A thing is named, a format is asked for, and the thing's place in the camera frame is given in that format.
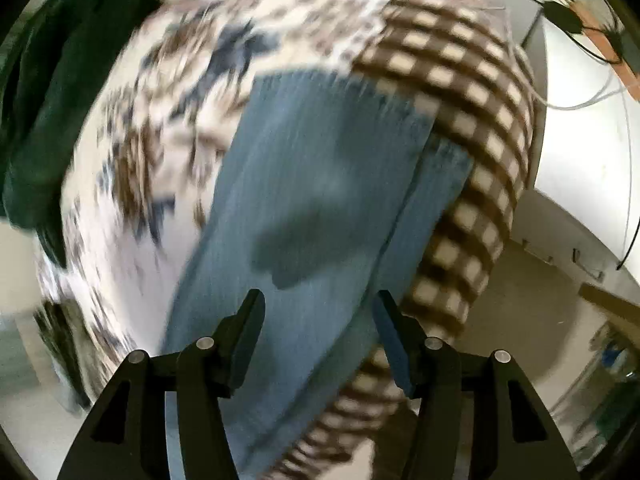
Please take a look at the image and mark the blue denim pants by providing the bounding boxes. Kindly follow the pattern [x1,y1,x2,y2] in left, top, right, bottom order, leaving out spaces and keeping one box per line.
[163,70,473,479]

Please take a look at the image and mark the dark green blanket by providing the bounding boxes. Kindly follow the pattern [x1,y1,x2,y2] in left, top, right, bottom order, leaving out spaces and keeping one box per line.
[1,0,160,266]

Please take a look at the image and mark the black cable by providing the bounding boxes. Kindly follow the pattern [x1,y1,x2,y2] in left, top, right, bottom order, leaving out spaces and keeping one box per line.
[541,0,640,271]

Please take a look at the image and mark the white headboard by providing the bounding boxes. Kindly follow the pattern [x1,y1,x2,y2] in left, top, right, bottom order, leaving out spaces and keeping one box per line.
[534,21,639,275]

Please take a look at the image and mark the floral bed cover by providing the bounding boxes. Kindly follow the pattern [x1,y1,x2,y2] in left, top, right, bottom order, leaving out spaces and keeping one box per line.
[43,0,536,479]

